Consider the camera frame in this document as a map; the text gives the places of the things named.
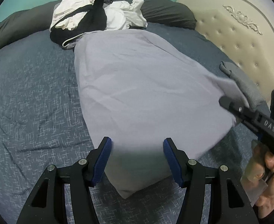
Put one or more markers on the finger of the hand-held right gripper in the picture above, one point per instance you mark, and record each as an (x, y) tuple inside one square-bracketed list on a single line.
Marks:
[(239, 109), (256, 134)]

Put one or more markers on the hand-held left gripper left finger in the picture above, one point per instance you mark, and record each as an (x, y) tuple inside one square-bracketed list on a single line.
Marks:
[(103, 158)]

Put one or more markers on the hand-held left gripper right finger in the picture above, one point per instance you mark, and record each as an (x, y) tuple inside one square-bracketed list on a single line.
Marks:
[(172, 161)]

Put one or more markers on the light grey jacket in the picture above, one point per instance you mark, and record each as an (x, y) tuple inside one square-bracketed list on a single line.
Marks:
[(139, 86)]

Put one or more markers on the person's right hand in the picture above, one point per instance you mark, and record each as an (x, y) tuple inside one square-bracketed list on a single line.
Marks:
[(273, 186)]

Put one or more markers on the grey folded cloth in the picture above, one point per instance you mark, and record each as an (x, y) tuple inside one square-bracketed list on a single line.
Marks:
[(246, 86)]

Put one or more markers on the cream padded headboard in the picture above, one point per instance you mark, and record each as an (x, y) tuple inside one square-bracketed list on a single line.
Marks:
[(232, 39)]

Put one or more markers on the blue woven bedspread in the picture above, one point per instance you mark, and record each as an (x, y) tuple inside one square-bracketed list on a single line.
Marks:
[(34, 98)]

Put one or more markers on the light grey garment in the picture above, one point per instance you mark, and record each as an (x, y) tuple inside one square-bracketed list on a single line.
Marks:
[(72, 43)]

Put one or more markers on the dark grey pillow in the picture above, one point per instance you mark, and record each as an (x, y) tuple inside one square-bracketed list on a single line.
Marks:
[(165, 11), (15, 25)]

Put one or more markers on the black garment with beige trim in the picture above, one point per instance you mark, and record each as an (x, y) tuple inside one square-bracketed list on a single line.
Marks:
[(92, 21)]

